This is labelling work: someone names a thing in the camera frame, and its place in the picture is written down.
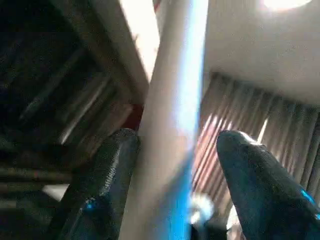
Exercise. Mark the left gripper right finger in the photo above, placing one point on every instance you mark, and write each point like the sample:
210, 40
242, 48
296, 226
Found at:
265, 195

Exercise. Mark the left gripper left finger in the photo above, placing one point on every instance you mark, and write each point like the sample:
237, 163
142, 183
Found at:
100, 195

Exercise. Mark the white plastic table leg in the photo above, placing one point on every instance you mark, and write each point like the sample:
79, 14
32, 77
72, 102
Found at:
170, 112

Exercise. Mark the white flat board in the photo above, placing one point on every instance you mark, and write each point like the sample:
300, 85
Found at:
56, 191

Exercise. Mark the beige curtain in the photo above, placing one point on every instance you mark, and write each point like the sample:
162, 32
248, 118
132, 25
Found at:
262, 112

